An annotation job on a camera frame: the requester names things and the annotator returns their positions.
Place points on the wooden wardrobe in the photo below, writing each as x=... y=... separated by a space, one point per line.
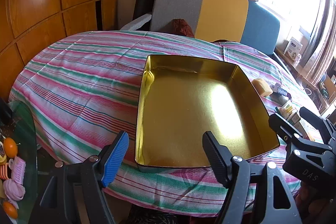
x=39 y=3

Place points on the striped pink green blanket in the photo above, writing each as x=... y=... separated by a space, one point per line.
x=78 y=82

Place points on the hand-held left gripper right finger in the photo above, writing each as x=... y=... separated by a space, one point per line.
x=215 y=158

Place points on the brown striped curtain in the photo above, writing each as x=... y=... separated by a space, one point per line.
x=320 y=43

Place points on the yellow sponge block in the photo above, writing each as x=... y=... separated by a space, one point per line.
x=262 y=86

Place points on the wooden side cabinet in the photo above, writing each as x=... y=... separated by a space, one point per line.
x=288 y=66

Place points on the dark red cloth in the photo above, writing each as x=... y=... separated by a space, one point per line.
x=182 y=27

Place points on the orange fruit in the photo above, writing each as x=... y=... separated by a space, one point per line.
x=10 y=146
x=10 y=209

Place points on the grey yellow blue sofa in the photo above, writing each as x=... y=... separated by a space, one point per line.
x=223 y=14

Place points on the person's right hand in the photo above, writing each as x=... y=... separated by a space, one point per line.
x=312 y=200

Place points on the glass side table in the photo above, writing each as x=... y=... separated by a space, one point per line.
x=26 y=134

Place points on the gold tin box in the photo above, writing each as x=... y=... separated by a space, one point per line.
x=189 y=113

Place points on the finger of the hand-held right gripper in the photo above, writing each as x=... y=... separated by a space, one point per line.
x=319 y=123
x=281 y=125

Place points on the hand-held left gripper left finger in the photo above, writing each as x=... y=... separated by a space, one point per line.
x=115 y=161

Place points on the pink hair comb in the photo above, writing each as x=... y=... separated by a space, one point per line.
x=18 y=171

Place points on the white printed carton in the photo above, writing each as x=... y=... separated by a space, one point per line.
x=294 y=46

